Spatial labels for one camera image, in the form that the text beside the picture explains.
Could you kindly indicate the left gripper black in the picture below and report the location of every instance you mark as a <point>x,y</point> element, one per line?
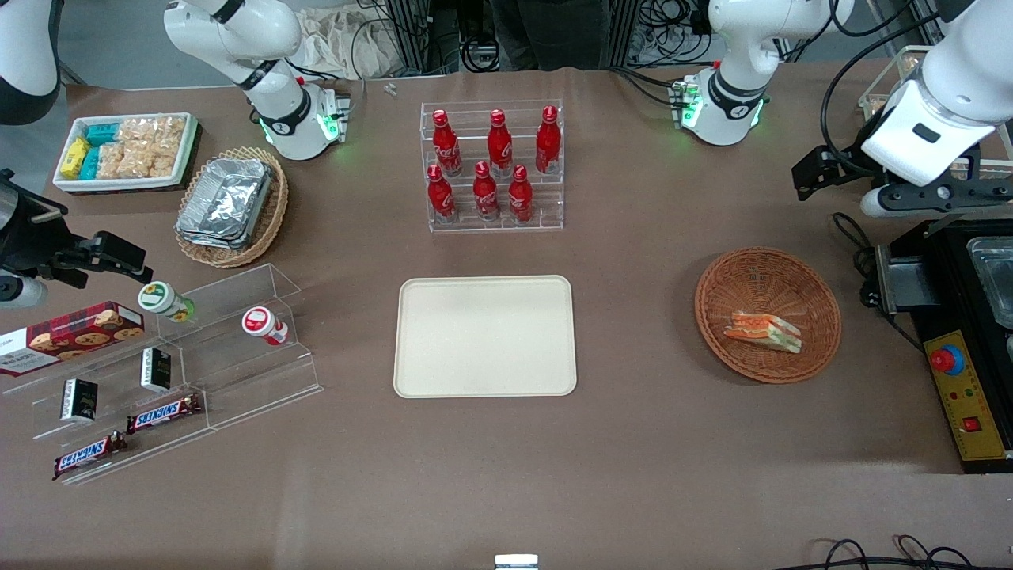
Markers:
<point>847,164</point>

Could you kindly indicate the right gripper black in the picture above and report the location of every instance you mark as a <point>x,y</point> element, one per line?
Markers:
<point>30,237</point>

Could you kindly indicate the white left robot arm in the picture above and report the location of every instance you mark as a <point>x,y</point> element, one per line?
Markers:
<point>744,87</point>

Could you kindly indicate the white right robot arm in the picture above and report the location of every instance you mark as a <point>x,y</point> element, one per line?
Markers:
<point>237,32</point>

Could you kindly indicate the brown round wicker basket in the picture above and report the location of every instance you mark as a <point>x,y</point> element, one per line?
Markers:
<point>768,277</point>

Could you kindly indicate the triangular sandwich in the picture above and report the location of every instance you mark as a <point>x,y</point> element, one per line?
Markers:
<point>764,332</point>

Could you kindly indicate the light wicker oval basket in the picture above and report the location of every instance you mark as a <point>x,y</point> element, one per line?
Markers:
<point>273,214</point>

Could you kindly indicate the beige plastic tray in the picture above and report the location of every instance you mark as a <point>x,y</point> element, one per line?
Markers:
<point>484,336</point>

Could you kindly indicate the red tartan cookie box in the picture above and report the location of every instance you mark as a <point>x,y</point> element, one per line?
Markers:
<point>71,336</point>

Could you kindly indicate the green lid white jar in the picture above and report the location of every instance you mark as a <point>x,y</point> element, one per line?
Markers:
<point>162,299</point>

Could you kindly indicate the teal snack packet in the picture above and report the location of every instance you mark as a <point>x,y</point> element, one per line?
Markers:
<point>90,164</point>
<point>101,134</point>

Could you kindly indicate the clear rice cracker bag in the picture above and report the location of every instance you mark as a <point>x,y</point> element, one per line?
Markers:
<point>164,165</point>
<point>136,163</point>
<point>112,161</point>
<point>138,132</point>
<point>171,133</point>

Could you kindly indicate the yellow snack packet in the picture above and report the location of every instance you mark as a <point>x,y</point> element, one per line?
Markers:
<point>74,158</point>

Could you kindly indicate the small black box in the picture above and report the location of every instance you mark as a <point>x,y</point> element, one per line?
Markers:
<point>79,400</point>
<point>156,370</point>

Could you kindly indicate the stacked aluminium foil containers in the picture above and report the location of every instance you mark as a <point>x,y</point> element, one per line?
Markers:
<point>225,202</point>

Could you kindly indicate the white rectangular snack bin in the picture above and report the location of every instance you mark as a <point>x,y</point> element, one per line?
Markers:
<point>186,134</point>

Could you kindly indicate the Snickers chocolate bar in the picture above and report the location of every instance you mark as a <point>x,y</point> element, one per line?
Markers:
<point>162,413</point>
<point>87,455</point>

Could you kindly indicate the red lid white jar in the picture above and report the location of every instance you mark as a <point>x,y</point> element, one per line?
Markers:
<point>261,323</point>

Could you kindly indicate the clear acrylic step shelf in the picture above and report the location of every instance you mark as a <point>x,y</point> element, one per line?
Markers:
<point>237,372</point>

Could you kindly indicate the black machine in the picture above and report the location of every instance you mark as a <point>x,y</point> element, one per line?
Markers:
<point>950,317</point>

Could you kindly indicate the steel pan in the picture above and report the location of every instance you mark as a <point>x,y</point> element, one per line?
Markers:
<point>995,277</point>

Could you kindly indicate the red emergency stop button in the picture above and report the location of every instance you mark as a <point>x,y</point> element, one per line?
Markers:
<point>946,360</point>

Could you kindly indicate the red cola bottle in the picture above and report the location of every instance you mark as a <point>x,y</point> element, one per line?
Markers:
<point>486,196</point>
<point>446,146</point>
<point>520,198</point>
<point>499,146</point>
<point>548,142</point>

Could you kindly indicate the yellow control panel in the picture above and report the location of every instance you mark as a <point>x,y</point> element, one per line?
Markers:
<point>973,396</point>

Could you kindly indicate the clear acrylic bottle rack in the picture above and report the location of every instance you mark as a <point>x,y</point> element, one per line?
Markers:
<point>546,210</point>

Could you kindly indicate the person dark trousers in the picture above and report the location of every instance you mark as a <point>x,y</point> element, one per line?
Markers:
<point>550,32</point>

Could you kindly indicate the white cloth bag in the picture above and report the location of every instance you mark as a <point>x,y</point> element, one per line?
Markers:
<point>348,43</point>

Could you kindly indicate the red soda cans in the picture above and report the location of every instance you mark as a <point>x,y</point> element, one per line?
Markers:
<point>441,198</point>

